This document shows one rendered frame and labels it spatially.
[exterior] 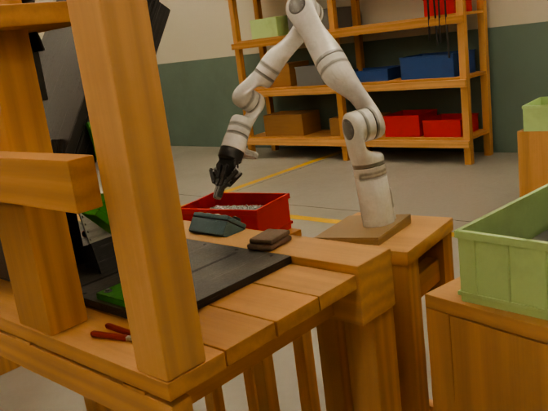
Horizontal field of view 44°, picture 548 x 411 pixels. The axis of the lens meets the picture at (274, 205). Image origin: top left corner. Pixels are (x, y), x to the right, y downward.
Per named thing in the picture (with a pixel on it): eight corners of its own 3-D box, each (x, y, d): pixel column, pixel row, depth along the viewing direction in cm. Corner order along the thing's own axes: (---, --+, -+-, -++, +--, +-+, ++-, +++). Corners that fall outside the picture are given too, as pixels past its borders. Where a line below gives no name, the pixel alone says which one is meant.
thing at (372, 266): (72, 239, 266) (64, 203, 263) (395, 304, 166) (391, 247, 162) (39, 250, 256) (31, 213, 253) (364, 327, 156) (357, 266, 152)
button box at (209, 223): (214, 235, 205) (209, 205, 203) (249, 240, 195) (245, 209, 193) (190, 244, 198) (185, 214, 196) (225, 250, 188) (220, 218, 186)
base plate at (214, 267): (59, 223, 240) (59, 217, 239) (292, 262, 166) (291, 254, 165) (-59, 260, 210) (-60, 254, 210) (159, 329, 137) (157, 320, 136)
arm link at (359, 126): (352, 113, 180) (363, 174, 184) (382, 105, 184) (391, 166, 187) (335, 113, 189) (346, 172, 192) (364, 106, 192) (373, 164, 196)
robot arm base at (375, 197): (375, 217, 200) (365, 161, 196) (400, 218, 193) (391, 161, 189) (356, 227, 194) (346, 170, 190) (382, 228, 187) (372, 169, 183)
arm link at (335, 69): (350, 48, 193) (321, 55, 189) (393, 125, 184) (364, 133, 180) (340, 68, 201) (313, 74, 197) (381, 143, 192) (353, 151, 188)
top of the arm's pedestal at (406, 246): (358, 223, 217) (357, 211, 216) (453, 230, 198) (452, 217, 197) (305, 256, 192) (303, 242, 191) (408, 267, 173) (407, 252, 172)
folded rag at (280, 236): (271, 252, 170) (270, 240, 169) (246, 249, 175) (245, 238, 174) (292, 240, 178) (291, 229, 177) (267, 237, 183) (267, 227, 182)
